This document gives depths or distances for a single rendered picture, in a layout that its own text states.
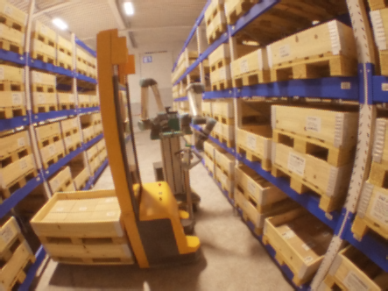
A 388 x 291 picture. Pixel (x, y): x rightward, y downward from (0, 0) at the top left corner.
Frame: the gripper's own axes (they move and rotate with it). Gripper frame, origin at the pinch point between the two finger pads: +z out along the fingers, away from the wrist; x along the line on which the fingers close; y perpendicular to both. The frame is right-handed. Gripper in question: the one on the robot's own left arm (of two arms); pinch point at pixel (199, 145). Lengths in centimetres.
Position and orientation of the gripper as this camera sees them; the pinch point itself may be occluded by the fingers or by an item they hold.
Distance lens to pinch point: 211.8
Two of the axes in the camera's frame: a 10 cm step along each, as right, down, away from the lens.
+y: 6.6, 5.6, -5.0
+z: -4.8, 8.3, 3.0
